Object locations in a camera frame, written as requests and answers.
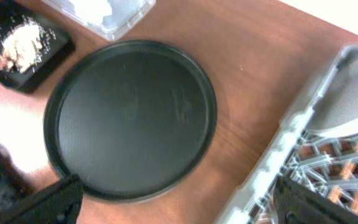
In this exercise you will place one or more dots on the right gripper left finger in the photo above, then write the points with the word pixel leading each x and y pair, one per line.
pixel 58 203

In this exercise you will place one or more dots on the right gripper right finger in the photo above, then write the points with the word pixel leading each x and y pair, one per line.
pixel 295 204

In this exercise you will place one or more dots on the grey plate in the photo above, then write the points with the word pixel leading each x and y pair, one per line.
pixel 336 115

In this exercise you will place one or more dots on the round black serving tray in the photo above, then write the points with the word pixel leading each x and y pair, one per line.
pixel 131 119

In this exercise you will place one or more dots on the white napkin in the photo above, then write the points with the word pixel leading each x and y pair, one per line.
pixel 106 13

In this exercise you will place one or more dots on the grey dishwasher rack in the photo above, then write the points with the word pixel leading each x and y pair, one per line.
pixel 325 166

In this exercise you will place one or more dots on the peanut shells and rice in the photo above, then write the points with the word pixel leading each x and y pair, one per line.
pixel 24 45

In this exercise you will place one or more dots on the clear plastic bin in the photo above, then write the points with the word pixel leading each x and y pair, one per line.
pixel 113 34

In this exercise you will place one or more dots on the black rectangular tray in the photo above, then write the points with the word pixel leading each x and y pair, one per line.
pixel 11 14

